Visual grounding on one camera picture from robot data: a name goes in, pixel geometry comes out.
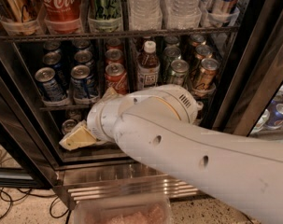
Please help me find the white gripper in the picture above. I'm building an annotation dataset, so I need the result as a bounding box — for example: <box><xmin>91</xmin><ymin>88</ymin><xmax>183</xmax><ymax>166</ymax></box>
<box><xmin>59</xmin><ymin>87</ymin><xmax>124</xmax><ymax>151</ymax></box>

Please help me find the pepsi can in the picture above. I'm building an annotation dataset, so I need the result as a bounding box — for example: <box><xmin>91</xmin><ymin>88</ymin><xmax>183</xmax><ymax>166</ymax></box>
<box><xmin>42</xmin><ymin>51</ymin><xmax>68</xmax><ymax>90</ymax></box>
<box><xmin>35</xmin><ymin>67</ymin><xmax>66</xmax><ymax>102</ymax></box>
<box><xmin>71</xmin><ymin>64</ymin><xmax>98</xmax><ymax>99</ymax></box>
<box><xmin>74</xmin><ymin>50</ymin><xmax>95</xmax><ymax>72</ymax></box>

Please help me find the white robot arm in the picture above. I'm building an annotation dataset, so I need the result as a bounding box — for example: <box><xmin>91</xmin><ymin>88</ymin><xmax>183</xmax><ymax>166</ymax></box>
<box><xmin>87</xmin><ymin>84</ymin><xmax>283</xmax><ymax>224</ymax></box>

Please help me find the bottom shelf silver can left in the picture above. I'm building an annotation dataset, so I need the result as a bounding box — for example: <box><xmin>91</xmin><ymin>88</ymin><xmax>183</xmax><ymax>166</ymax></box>
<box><xmin>62</xmin><ymin>119</ymin><xmax>78</xmax><ymax>135</ymax></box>

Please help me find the front red coca-cola can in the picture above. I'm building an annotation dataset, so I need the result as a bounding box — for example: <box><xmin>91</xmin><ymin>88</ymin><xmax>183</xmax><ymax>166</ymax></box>
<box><xmin>105</xmin><ymin>63</ymin><xmax>128</xmax><ymax>94</ymax></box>

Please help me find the stainless steel fridge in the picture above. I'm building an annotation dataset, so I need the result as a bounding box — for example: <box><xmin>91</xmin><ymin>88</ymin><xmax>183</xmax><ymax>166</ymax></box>
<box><xmin>0</xmin><ymin>0</ymin><xmax>283</xmax><ymax>207</ymax></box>

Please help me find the front green soda can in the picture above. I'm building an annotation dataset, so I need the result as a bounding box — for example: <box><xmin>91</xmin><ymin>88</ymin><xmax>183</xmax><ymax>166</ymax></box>
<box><xmin>166</xmin><ymin>59</ymin><xmax>189</xmax><ymax>86</ymax></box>

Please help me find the top shelf green lacroix can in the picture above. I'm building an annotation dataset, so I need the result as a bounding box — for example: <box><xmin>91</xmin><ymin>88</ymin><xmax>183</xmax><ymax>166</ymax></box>
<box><xmin>89</xmin><ymin>0</ymin><xmax>120</xmax><ymax>21</ymax></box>

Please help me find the front gold soda can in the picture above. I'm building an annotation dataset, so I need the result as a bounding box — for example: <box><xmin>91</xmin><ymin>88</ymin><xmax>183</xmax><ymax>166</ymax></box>
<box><xmin>192</xmin><ymin>58</ymin><xmax>219</xmax><ymax>91</ymax></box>

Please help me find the top shelf coca-cola can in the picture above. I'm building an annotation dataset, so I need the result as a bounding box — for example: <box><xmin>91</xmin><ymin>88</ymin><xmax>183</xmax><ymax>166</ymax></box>
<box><xmin>41</xmin><ymin>0</ymin><xmax>80</xmax><ymax>34</ymax></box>

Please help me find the top shelf water bottle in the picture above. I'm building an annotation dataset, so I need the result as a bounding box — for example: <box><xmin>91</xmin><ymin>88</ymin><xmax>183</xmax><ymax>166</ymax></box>
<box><xmin>128</xmin><ymin>0</ymin><xmax>162</xmax><ymax>31</ymax></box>

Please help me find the top shelf gold can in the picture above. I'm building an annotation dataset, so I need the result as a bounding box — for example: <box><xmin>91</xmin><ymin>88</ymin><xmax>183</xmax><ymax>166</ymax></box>
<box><xmin>0</xmin><ymin>0</ymin><xmax>40</xmax><ymax>35</ymax></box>

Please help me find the brown tea bottle white cap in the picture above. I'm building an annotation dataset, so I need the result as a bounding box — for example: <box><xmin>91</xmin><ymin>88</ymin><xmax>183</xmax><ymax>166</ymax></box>
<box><xmin>137</xmin><ymin>40</ymin><xmax>160</xmax><ymax>91</ymax></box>

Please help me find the clear plastic bin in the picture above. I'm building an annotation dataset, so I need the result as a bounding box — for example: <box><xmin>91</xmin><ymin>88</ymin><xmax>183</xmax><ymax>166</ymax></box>
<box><xmin>74</xmin><ymin>193</ymin><xmax>174</xmax><ymax>224</ymax></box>

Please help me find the black floor cable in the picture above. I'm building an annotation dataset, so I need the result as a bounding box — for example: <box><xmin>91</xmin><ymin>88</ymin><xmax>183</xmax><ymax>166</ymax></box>
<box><xmin>0</xmin><ymin>187</ymin><xmax>72</xmax><ymax>224</ymax></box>

